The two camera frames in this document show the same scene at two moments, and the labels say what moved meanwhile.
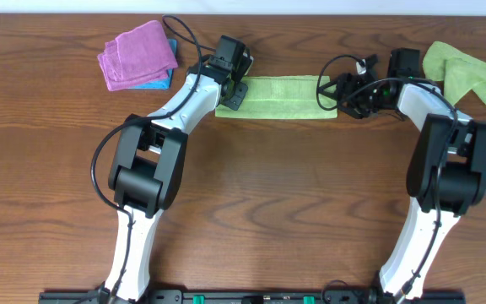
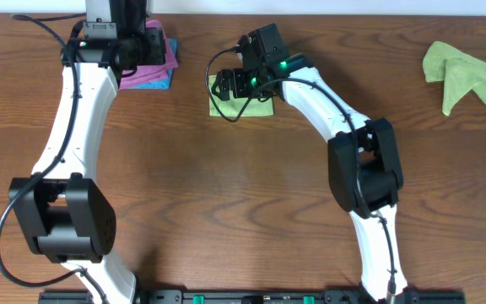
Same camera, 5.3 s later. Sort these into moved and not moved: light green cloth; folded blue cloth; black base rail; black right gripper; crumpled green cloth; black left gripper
Moved: black right gripper; black left gripper; light green cloth
Not moved: crumpled green cloth; folded blue cloth; black base rail
